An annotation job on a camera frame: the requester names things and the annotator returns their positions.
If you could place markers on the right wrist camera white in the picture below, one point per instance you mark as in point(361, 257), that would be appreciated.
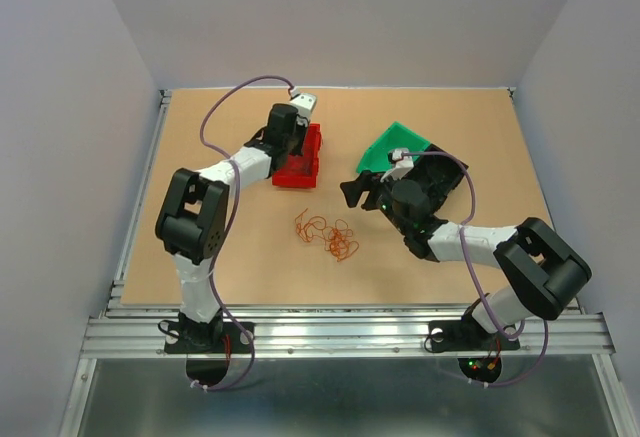
point(401, 163)

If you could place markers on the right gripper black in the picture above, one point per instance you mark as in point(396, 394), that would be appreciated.
point(353, 189)

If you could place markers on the aluminium rail frame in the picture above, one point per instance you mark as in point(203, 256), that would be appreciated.
point(339, 308)

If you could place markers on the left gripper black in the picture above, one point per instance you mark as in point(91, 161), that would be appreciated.
point(301, 129)

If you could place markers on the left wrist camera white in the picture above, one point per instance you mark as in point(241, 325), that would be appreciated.
point(305, 103)

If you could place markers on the black plastic bin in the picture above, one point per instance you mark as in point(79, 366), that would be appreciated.
point(437, 174)

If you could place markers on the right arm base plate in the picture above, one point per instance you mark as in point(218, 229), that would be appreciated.
point(463, 336)

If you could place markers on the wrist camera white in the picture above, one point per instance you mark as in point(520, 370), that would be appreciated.
point(401, 163)
point(305, 103)

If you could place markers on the red plastic bin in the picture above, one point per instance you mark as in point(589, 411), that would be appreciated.
point(300, 172)

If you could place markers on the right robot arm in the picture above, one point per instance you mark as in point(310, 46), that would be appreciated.
point(543, 272)

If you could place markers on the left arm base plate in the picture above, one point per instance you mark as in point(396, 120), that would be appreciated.
point(223, 338)

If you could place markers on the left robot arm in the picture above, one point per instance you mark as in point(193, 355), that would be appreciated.
point(192, 223)

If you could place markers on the green plastic bin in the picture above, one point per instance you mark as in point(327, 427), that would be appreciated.
point(396, 136)

